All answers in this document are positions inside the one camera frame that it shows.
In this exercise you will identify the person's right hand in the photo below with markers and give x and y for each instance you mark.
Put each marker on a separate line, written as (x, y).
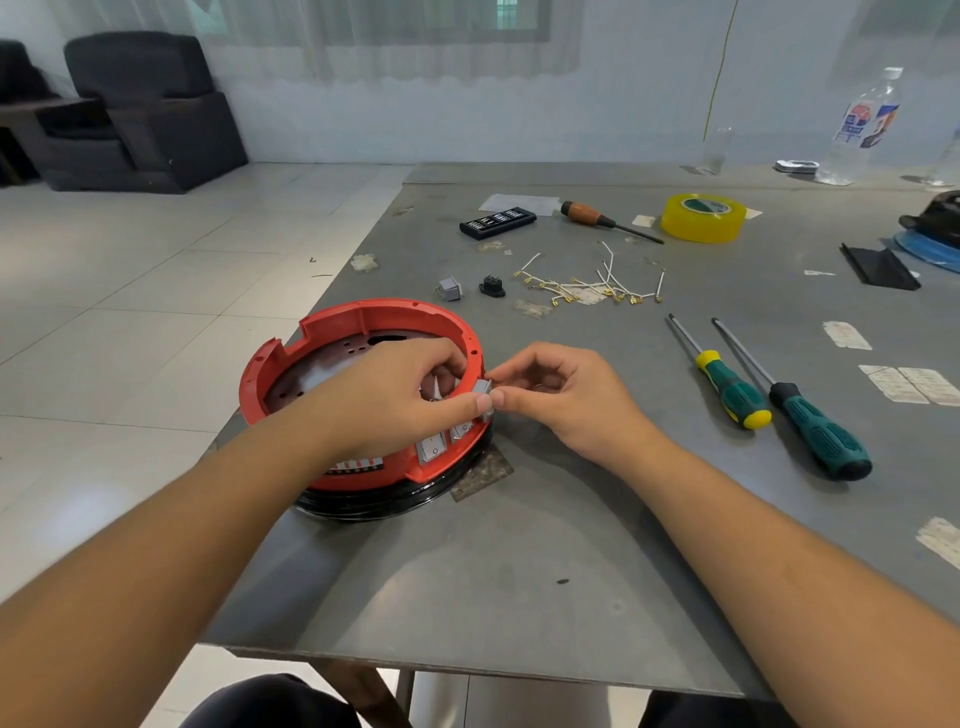
(585, 405)

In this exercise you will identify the person's left hand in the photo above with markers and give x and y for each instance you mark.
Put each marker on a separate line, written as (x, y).
(375, 401)

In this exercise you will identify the person's right thumb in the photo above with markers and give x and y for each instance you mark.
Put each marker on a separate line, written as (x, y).
(517, 401)

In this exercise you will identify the person's left thumb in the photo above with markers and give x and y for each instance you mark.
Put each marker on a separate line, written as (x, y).
(461, 409)

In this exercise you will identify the small grey rocker switch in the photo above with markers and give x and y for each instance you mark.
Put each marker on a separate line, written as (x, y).
(449, 289)
(482, 388)

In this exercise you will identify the person's right forearm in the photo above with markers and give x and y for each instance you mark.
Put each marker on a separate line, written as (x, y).
(780, 585)

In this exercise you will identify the person's left forearm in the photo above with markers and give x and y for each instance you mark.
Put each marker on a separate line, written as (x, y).
(172, 555)

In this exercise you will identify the dark mesh tape patch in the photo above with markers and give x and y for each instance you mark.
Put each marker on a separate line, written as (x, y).
(484, 474)

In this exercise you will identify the small black power socket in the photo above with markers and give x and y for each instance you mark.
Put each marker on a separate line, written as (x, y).
(492, 286)

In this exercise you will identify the red and black round appliance housing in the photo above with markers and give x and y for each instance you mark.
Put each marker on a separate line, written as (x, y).
(352, 319)

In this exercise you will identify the white tape scrap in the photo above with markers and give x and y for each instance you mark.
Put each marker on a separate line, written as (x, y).
(364, 262)
(941, 540)
(911, 385)
(846, 335)

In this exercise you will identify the black screwdriver bit case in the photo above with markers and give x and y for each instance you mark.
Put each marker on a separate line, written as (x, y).
(497, 222)

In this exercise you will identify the white paper sheet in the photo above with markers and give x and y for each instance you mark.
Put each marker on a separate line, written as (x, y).
(519, 204)

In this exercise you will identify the green and yellow screwdriver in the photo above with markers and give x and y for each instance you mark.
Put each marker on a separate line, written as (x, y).
(731, 390)

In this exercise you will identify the yellow tape roll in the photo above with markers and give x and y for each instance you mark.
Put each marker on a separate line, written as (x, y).
(703, 219)

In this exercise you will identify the wooden table leg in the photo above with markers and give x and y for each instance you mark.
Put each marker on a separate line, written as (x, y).
(367, 694)

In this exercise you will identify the green and black screwdriver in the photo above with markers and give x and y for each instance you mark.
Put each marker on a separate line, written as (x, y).
(817, 431)

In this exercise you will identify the clear drinking glass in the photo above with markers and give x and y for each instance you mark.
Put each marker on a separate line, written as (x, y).
(716, 152)

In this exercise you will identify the person's left leg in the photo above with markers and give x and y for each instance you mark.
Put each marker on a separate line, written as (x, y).
(262, 703)

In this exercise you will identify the person's leg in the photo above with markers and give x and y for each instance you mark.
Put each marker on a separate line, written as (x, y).
(262, 703)
(712, 711)

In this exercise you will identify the small white and black object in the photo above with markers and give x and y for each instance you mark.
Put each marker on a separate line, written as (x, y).
(796, 166)

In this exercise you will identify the person's right leg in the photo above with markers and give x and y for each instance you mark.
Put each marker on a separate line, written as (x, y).
(712, 711)

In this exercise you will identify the black triangular plastic piece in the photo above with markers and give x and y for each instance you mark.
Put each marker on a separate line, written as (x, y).
(879, 267)

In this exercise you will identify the window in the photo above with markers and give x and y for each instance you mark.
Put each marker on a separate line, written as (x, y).
(517, 15)

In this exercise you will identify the sheer white curtain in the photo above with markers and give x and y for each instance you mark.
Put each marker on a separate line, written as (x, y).
(322, 37)

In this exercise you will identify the black armchair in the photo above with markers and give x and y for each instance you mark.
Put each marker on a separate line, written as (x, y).
(19, 105)
(150, 112)

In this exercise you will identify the blue round lid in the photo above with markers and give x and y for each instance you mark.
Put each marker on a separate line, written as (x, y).
(930, 253)

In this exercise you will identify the clear plastic water bottle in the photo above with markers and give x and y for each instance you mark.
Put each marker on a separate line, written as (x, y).
(862, 127)

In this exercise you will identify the dark wooden side table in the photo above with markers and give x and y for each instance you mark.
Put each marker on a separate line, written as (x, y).
(52, 116)

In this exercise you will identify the white rocker switch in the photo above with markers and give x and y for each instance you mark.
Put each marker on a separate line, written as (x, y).
(431, 448)
(462, 430)

